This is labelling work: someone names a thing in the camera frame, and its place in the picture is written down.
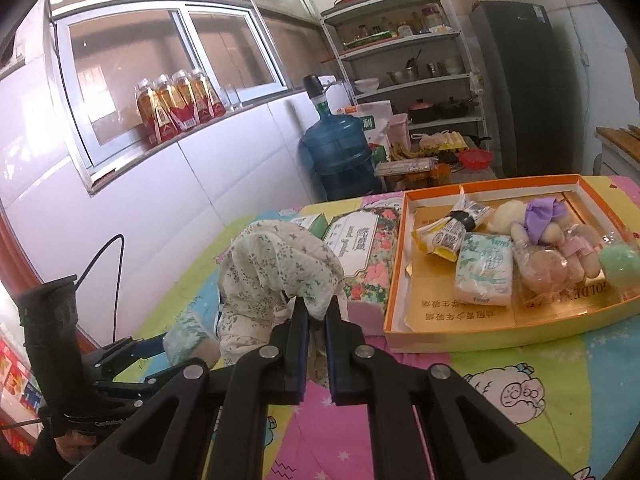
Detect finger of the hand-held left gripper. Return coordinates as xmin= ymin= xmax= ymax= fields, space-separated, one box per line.
xmin=82 ymin=336 xmax=167 ymax=382
xmin=96 ymin=358 xmax=192 ymax=402

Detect white metal shelf rack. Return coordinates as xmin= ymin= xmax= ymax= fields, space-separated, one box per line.
xmin=320 ymin=0 xmax=493 ymax=181

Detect yellow snack packet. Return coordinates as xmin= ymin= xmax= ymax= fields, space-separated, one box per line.
xmin=411 ymin=217 xmax=471 ymax=262

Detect small green patterned tissue pack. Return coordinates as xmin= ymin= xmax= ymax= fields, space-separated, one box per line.
xmin=162 ymin=310 xmax=221 ymax=367

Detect black water pump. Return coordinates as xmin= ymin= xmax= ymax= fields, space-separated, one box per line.
xmin=303 ymin=75 xmax=333 ymax=103

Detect floral cloth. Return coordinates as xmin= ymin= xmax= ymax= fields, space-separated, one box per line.
xmin=216 ymin=220 xmax=346 ymax=367

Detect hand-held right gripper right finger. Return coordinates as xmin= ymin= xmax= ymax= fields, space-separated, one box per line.
xmin=324 ymin=295 xmax=606 ymax=480

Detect black cable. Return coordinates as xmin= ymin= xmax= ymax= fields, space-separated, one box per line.
xmin=75 ymin=234 xmax=126 ymax=341

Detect red tea bottle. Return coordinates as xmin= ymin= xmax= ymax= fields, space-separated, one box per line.
xmin=190 ymin=70 xmax=226 ymax=118
xmin=171 ymin=71 xmax=211 ymax=126
xmin=135 ymin=79 xmax=176 ymax=143
xmin=152 ymin=75 xmax=193 ymax=133

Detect stack of steel cups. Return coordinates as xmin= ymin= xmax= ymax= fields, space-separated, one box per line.
xmin=425 ymin=57 xmax=463 ymax=77

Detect floral tissue box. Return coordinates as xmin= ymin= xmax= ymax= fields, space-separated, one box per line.
xmin=322 ymin=205 xmax=401 ymax=336

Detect sliding window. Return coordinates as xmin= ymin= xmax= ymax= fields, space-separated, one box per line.
xmin=47 ymin=0 xmax=296 ymax=196

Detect wooden board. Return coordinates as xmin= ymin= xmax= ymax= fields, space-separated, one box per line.
xmin=595 ymin=124 xmax=640 ymax=153

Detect pink plush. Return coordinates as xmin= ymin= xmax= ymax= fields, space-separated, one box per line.
xmin=515 ymin=245 xmax=586 ymax=307

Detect dark grey refrigerator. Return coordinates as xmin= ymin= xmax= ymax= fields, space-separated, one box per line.
xmin=469 ymin=0 xmax=588 ymax=178

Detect bananas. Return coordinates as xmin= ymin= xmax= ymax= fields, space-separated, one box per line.
xmin=389 ymin=142 xmax=423 ymax=162

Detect green tissue box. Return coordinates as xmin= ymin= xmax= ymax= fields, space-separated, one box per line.
xmin=290 ymin=213 xmax=331 ymax=238

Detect egg tray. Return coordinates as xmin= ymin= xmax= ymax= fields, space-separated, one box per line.
xmin=419 ymin=130 xmax=468 ymax=153

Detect white green flour bag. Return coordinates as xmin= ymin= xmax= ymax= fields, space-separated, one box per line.
xmin=336 ymin=101 xmax=393 ymax=148

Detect red-lidded pot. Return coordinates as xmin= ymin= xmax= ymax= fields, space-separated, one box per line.
xmin=407 ymin=100 xmax=436 ymax=123

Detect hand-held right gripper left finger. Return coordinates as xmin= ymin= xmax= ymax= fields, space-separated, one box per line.
xmin=70 ymin=296 xmax=311 ymax=480

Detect white plush toy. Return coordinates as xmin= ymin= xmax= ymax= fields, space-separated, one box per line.
xmin=487 ymin=200 xmax=526 ymax=235

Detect green puff ball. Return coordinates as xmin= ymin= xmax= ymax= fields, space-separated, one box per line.
xmin=597 ymin=237 xmax=640 ymax=288

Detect green tray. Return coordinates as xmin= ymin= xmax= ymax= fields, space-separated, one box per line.
xmin=342 ymin=30 xmax=396 ymax=50

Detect grey cabinet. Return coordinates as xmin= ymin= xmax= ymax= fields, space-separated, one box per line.
xmin=597 ymin=140 xmax=640 ymax=181

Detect red printed sheet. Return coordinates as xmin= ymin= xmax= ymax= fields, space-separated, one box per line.
xmin=0 ymin=332 xmax=46 ymax=456

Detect orange-rimmed cardboard box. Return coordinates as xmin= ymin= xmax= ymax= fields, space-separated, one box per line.
xmin=382 ymin=174 xmax=640 ymax=353

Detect purple-dressed teddy bear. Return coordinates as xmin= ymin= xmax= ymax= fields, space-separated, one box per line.
xmin=510 ymin=197 xmax=568 ymax=256

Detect pink-dressed teddy bear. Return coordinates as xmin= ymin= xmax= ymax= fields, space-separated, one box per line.
xmin=555 ymin=224 xmax=603 ymax=281

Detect red-lidded jar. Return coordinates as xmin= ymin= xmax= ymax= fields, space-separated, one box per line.
xmin=420 ymin=3 xmax=445 ymax=31

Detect blue water jug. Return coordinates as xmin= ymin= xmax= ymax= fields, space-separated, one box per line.
xmin=300 ymin=102 xmax=376 ymax=201

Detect clear container of oranges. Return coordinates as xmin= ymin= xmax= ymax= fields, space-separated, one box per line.
xmin=375 ymin=156 xmax=451 ymax=191

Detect black frying pan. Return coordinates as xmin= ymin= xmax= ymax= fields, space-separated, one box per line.
xmin=436 ymin=96 xmax=480 ymax=118

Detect green white tissue pack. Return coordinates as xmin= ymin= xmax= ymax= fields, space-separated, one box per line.
xmin=452 ymin=232 xmax=516 ymax=307

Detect person's left hand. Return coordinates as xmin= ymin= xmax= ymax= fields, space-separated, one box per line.
xmin=52 ymin=430 xmax=103 ymax=463

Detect red colander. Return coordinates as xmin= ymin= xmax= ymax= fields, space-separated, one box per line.
xmin=457 ymin=149 xmax=493 ymax=171

